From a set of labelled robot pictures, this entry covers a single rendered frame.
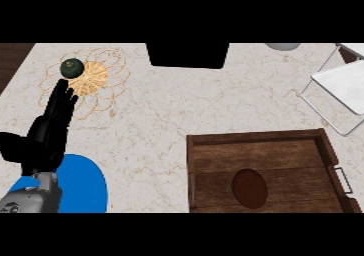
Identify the grey round object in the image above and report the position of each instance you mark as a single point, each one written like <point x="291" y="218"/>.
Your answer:
<point x="283" y="46"/>

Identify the black box appliance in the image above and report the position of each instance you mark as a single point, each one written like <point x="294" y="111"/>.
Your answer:
<point x="187" y="54"/>

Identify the brown wooden tray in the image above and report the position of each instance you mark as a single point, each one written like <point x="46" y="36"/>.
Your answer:
<point x="268" y="173"/>

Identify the blue round plate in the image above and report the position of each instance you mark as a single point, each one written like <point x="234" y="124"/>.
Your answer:
<point x="82" y="186"/>

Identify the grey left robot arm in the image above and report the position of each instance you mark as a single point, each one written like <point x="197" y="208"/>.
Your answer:
<point x="34" y="197"/>

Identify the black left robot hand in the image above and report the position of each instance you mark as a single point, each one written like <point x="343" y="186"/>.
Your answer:
<point x="48" y="140"/>

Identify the dark green round fruit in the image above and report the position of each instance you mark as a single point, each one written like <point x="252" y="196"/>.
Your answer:
<point x="71" y="68"/>

